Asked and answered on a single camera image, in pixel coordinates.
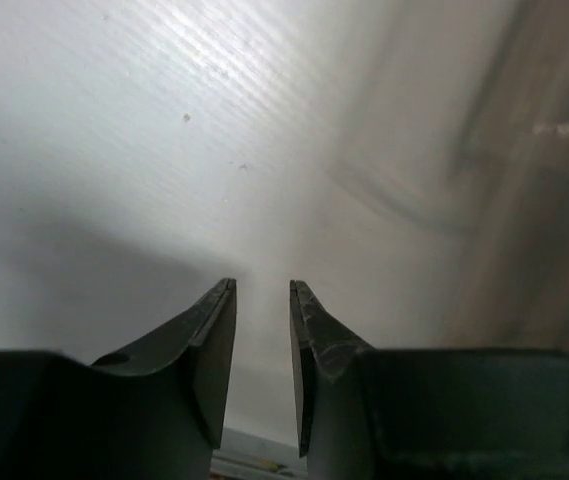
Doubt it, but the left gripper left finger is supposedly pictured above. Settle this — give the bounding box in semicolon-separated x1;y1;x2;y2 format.
0;279;237;479

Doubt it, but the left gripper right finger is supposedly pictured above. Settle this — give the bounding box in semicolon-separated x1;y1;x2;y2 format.
290;280;569;479

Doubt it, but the beige cantilever toolbox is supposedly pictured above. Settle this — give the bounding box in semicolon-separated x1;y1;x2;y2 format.
336;1;569;348

